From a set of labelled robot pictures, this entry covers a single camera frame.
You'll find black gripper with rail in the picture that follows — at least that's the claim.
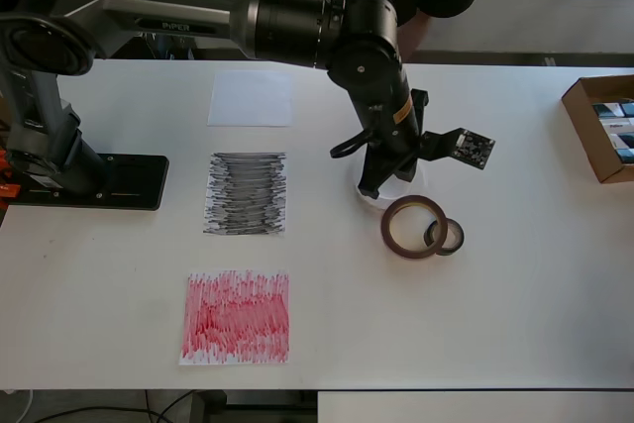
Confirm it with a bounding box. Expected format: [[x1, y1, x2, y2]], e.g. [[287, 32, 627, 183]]
[[357, 87, 429, 199]]

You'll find white double-sided tape roll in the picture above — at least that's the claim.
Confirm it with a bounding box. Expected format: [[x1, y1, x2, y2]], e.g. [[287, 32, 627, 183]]
[[350, 148, 428, 216]]

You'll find red double-sided tape roll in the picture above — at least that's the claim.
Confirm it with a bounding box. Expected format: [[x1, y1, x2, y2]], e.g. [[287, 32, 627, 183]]
[[379, 193, 450, 262]]

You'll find black electrical tape roll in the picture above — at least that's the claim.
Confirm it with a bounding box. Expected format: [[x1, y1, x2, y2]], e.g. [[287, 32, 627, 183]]
[[422, 217, 466, 257]]

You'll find black scribbled paper sheet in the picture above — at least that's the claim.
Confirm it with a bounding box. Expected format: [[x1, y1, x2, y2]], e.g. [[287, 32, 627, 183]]
[[201, 150, 289, 239]]

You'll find blank white paper sheet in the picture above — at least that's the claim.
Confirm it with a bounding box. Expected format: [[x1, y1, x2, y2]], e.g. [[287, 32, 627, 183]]
[[206, 69, 294, 128]]

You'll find open brown cardboard tray box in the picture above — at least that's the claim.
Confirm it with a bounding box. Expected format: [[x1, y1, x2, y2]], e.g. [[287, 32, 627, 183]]
[[561, 74, 634, 185]]

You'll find red scribbled paper sheet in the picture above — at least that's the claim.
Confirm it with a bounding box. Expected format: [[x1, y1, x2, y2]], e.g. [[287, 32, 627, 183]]
[[177, 268, 291, 368]]

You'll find white panel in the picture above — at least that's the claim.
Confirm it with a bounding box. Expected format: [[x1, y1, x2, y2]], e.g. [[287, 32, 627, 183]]
[[316, 390, 634, 423]]

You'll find low black carton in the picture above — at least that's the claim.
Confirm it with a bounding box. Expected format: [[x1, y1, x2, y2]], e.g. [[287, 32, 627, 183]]
[[118, 29, 202, 61]]

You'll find black table leg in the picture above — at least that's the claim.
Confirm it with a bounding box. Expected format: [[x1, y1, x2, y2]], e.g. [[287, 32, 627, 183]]
[[190, 389, 229, 423]]

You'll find orange table clamp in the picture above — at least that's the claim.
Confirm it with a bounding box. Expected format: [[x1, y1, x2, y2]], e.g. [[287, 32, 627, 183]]
[[0, 148, 24, 199]]

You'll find wrist camera board on bracket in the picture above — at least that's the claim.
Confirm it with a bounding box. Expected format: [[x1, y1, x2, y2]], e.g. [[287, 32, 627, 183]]
[[418, 126, 497, 174]]

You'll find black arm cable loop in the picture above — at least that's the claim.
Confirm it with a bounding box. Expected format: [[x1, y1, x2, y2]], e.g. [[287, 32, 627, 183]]
[[291, 0, 378, 160]]

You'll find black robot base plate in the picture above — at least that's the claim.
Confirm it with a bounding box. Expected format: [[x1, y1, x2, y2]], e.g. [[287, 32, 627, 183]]
[[9, 153, 170, 212]]

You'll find black floor cable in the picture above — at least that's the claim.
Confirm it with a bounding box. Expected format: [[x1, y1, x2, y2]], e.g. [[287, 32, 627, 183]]
[[29, 389, 199, 423]]

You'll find white floor cable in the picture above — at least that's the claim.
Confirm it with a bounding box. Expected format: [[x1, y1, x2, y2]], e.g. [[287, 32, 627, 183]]
[[0, 386, 34, 423]]

